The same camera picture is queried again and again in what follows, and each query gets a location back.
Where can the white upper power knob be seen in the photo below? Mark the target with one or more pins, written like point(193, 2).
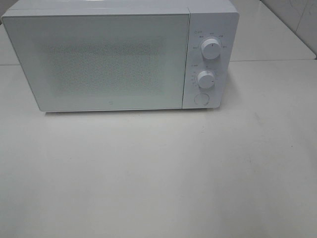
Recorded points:
point(211, 48)

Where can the white timer knob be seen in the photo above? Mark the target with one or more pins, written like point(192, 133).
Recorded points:
point(206, 79)

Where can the white microwave oven body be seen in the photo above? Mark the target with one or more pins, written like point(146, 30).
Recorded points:
point(207, 19)

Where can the round white door release button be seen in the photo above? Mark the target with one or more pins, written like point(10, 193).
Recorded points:
point(202, 100)

